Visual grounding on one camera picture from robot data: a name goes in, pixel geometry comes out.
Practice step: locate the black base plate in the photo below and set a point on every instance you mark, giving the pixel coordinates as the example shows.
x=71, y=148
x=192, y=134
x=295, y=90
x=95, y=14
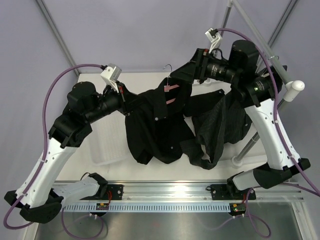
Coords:
x=220, y=192
x=115, y=191

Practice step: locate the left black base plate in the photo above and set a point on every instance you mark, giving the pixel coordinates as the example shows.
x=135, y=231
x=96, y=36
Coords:
x=115, y=191

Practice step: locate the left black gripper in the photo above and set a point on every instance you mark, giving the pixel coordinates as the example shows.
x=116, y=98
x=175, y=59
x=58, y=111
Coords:
x=125, y=106

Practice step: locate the clear plastic basket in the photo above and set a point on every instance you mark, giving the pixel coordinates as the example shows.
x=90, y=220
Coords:
x=108, y=141

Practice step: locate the white slotted cable duct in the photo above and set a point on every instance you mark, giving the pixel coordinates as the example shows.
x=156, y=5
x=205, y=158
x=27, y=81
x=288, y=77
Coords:
x=135, y=207

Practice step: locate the pink hanger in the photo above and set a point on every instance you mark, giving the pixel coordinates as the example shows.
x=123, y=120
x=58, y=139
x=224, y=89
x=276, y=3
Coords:
x=167, y=88

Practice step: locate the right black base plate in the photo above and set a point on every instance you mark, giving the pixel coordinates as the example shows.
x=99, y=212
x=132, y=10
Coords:
x=220, y=192

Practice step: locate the dark striped shirt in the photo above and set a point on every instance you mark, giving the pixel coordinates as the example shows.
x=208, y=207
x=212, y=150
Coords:
x=218, y=119

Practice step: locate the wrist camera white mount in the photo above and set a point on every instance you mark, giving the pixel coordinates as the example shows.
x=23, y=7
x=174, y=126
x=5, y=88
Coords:
x=110, y=75
x=215, y=39

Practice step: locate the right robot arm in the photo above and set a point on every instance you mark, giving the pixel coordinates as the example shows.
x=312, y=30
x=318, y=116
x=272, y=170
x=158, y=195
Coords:
x=250, y=101

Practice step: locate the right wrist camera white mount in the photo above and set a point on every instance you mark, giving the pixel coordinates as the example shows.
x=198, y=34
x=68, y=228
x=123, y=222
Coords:
x=215, y=39

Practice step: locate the aluminium rail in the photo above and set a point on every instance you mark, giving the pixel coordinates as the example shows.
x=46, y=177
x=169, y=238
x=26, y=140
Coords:
x=195, y=192

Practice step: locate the metal clothes rack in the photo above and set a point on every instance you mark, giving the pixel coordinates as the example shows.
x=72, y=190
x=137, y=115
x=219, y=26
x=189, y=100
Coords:
x=270, y=50

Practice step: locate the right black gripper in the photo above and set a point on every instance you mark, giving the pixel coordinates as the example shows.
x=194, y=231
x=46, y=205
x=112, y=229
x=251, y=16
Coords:
x=196, y=69

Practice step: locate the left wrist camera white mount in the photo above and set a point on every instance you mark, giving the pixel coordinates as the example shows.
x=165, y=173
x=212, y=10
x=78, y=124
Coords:
x=110, y=75

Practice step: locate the black shirt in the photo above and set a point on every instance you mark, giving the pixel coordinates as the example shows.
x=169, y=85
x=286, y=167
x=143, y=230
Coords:
x=152, y=130

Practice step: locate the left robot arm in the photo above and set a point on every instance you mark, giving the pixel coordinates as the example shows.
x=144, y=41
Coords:
x=37, y=199

